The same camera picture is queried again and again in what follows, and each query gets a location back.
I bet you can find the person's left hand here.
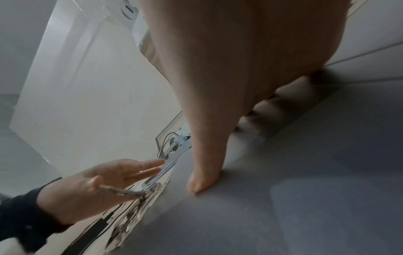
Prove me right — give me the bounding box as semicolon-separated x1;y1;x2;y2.
37;159;166;225

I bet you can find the person's right hand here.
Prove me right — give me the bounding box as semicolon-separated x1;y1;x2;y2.
139;0;351;195

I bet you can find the person's left forearm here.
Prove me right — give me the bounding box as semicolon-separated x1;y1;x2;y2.
0;177;76;254

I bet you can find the small metal tool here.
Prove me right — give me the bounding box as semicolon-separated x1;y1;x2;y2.
99;184;148;200

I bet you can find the large white board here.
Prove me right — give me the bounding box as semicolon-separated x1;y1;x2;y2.
9;0;190;176

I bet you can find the white round fixture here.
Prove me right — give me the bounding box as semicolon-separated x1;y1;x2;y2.
120;0;140;20

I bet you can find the small device with black cables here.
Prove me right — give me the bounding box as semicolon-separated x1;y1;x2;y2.
155;131;193;160

